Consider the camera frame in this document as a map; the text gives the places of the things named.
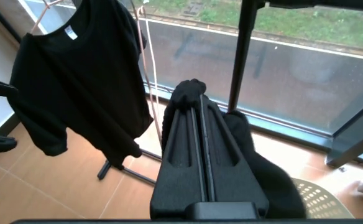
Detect black garment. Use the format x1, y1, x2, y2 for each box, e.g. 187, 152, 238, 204
6, 0, 154, 170

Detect black clothes rack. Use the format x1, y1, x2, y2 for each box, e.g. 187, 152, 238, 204
96, 0, 363, 187

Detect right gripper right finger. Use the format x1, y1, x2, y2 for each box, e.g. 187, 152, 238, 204
200, 95, 269, 218

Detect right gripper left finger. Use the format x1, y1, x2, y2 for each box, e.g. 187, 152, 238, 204
150, 107, 207, 218

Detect black drawstring shorts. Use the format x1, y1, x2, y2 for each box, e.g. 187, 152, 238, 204
161, 78, 306, 218

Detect white laundry basket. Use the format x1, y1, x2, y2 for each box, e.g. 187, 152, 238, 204
292, 177, 355, 220

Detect window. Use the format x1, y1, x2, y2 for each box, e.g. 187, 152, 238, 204
16, 0, 363, 169

